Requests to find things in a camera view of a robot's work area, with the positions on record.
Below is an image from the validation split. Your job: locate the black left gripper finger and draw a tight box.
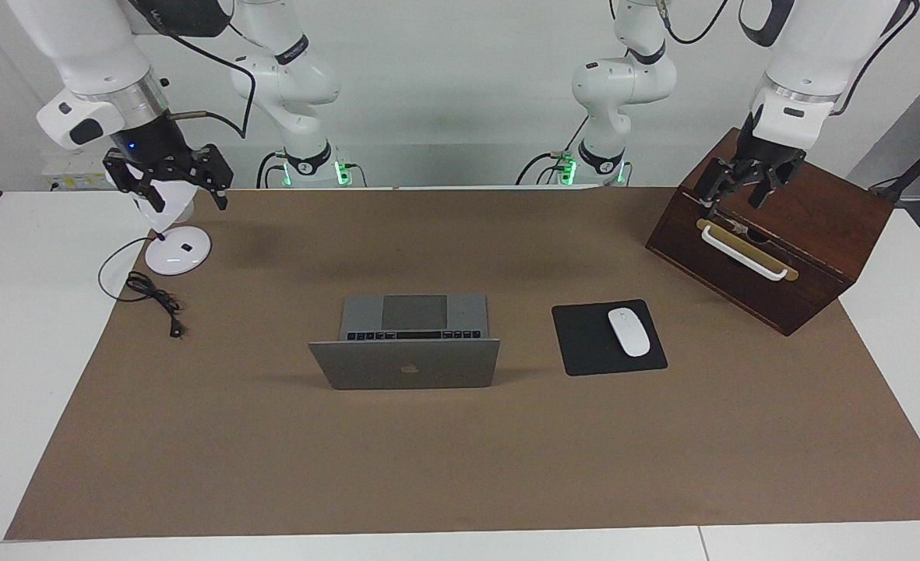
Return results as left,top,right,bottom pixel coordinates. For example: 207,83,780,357
696,156,742,220
747,166,791,210

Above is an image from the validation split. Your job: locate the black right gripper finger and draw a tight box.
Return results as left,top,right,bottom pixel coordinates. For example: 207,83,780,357
102,153,167,213
197,143,235,211

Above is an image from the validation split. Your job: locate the silver laptop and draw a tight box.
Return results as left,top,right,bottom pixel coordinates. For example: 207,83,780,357
308,294,501,391

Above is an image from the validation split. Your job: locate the white power strip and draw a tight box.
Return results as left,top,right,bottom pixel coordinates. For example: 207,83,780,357
41,152,114,192

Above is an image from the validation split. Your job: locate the dark wooden box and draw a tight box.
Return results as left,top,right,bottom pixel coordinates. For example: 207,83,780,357
645,127,894,337

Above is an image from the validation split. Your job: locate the white desk lamp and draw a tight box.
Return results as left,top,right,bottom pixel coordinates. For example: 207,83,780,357
129,175,212,276

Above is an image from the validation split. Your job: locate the white computer mouse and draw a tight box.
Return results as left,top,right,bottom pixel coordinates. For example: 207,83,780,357
608,308,652,358

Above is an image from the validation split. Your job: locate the black mouse pad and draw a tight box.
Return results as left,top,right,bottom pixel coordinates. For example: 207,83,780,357
552,299,668,377

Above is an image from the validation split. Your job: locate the brown table mat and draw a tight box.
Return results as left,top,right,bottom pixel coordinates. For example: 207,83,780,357
4,187,920,541

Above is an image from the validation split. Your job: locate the black right base cable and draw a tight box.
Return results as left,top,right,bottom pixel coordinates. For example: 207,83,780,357
255,151,286,189

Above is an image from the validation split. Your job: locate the black base cable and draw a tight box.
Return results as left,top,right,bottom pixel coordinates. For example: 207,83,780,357
516,117,587,186
255,151,286,189

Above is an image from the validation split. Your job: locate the white box handle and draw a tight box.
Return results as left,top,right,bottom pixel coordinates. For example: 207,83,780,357
698,223,791,281

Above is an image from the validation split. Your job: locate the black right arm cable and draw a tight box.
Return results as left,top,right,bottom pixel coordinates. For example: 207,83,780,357
125,0,256,139

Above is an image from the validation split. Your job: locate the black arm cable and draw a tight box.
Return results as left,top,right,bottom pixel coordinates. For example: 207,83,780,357
125,0,256,139
658,0,920,118

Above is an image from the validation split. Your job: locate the black lamp cable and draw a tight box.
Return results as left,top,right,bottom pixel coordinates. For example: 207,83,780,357
98,236,188,339

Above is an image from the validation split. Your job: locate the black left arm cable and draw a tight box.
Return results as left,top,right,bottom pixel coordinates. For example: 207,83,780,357
658,0,920,118

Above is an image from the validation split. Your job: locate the black left base cable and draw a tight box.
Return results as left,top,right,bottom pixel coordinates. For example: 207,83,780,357
516,117,587,186

